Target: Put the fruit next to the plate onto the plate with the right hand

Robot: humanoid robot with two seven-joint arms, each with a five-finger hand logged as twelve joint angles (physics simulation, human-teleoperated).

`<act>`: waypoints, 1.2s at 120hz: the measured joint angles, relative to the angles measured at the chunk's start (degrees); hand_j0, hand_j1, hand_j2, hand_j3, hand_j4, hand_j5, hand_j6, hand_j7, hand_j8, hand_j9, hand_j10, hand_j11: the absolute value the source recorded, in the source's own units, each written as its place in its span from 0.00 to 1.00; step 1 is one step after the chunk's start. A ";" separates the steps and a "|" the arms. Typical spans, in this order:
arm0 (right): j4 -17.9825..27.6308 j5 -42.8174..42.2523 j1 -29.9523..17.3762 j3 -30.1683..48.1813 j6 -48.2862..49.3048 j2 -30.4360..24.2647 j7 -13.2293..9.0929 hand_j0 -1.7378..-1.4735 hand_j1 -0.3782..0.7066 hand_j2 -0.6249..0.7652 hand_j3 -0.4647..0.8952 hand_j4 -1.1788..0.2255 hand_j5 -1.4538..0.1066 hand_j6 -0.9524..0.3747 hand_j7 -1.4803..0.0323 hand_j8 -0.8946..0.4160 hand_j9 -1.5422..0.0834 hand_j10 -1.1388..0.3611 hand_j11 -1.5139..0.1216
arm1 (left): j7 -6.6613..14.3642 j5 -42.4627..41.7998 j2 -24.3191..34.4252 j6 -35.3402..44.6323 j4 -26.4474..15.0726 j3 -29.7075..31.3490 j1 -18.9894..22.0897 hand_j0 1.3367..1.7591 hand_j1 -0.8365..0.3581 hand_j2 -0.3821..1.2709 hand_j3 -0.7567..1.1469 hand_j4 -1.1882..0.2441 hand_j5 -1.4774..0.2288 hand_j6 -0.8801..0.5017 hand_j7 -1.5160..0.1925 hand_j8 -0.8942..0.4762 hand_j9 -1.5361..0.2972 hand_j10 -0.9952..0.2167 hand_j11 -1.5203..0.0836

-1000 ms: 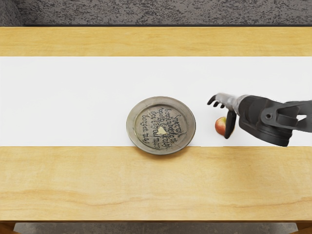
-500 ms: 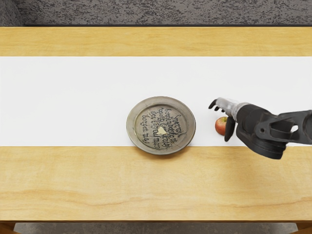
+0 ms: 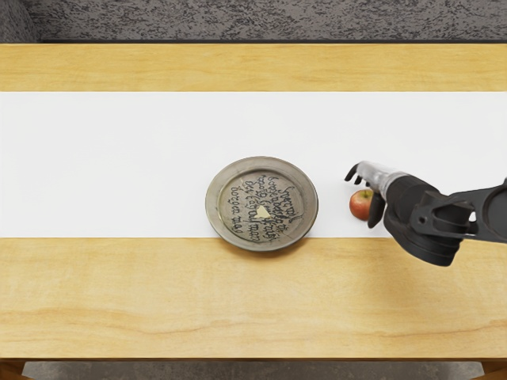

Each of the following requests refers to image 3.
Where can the grey plate with script print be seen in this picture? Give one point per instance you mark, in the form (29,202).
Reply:
(261,204)

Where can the red apple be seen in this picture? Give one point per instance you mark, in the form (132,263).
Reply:
(359,205)

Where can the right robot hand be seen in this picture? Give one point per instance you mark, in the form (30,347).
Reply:
(376,174)

